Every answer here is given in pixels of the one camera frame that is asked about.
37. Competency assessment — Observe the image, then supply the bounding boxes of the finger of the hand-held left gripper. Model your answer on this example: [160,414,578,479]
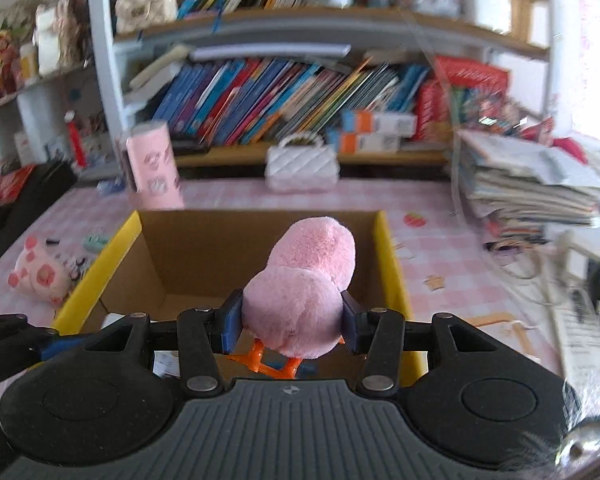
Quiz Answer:
[0,314,88,373]

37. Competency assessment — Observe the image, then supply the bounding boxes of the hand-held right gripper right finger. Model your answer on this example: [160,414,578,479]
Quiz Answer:
[341,290,536,397]

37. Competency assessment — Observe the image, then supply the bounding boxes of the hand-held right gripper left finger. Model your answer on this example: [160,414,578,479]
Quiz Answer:
[55,289,243,397]

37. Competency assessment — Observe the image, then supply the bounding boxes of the pink chick plush toy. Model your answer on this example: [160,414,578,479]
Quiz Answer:
[227,216,357,380]

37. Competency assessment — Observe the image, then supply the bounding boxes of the yellow cardboard box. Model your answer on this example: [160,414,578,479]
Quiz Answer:
[52,209,426,391]

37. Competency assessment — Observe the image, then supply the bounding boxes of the pink pig plush toy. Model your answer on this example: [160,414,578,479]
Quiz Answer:
[7,235,73,308]

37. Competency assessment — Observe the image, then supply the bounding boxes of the small green toy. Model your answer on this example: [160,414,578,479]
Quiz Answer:
[82,232,110,253]

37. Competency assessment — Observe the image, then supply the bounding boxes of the pink checkered tablecloth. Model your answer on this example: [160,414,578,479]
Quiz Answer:
[0,180,571,401]

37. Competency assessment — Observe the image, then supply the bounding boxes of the black case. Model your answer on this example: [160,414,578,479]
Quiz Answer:
[0,160,78,281]

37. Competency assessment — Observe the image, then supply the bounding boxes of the white quilted handbag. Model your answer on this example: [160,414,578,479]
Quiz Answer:
[265,132,340,193]

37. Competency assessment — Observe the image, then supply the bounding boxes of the red paper packet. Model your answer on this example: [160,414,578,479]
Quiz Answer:
[0,165,36,211]

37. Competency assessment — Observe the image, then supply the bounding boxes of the pink cylindrical humidifier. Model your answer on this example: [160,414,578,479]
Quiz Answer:
[117,120,186,210]

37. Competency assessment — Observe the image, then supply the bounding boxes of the orange and white carton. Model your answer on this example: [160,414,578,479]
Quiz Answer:
[330,130,403,156]
[341,109,418,136]

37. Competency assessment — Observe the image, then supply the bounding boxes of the red tassel ornament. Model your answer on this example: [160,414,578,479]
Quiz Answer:
[64,110,88,170]

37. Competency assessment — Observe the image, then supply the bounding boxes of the stack of notebooks and papers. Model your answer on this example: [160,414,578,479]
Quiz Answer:
[457,130,600,241]

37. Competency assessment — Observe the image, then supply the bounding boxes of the long row of leaning books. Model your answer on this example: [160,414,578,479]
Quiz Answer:
[150,57,431,146]

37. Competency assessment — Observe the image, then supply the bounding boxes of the printed paper sheet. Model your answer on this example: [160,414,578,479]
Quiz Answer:
[550,305,600,401]

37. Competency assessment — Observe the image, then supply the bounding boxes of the colourful acrylic figurines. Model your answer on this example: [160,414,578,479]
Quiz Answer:
[455,87,531,131]

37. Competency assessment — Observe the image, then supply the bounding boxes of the thick beige book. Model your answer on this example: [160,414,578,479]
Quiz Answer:
[127,45,191,93]

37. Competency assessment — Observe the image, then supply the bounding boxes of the white side shelf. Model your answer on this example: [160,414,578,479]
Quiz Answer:
[0,62,106,176]

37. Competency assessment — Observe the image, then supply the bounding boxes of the thick red dictionary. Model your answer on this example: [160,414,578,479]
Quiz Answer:
[432,56,511,93]

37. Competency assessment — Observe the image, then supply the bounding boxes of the red cloth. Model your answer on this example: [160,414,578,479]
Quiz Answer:
[555,137,588,163]

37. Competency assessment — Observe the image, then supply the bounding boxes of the white bookshelf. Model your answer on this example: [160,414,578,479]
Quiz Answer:
[87,0,553,171]

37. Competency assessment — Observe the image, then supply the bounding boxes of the white pen holder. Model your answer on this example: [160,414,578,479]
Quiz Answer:
[460,0,513,33]

